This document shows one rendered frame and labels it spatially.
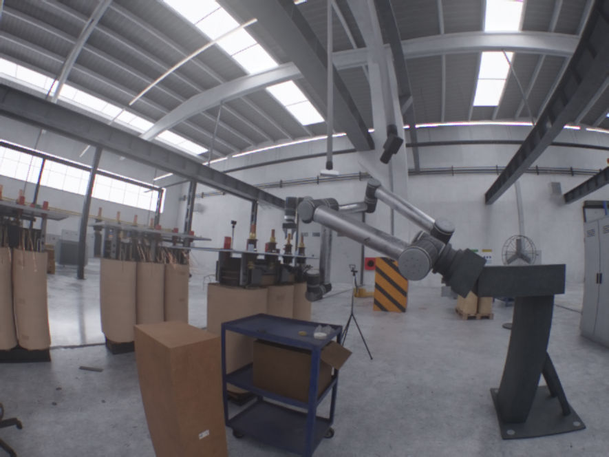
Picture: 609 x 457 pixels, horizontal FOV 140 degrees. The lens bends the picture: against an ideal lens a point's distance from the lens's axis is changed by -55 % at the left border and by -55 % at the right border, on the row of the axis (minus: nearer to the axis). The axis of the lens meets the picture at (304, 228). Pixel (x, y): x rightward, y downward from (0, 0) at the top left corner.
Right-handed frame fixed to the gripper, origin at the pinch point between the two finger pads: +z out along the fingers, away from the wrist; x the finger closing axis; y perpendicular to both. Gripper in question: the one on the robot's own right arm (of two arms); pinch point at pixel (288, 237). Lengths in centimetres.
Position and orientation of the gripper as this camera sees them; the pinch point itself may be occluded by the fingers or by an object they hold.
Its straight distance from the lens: 234.6
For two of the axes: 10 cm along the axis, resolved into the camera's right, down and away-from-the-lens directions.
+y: -2.7, -1.4, -9.5
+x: 9.6, 0.1, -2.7
